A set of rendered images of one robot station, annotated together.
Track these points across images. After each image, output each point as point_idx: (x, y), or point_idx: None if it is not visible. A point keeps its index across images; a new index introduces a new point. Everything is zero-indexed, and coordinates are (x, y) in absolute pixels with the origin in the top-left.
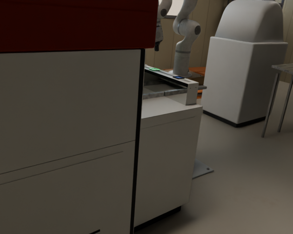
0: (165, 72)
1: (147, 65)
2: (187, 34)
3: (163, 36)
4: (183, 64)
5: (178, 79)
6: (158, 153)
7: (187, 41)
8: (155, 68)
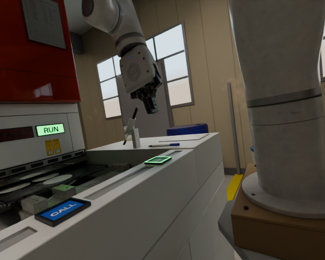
0: (147, 173)
1: (192, 149)
2: (231, 25)
3: (148, 71)
4: (268, 152)
5: (29, 221)
6: None
7: (247, 52)
8: (163, 159)
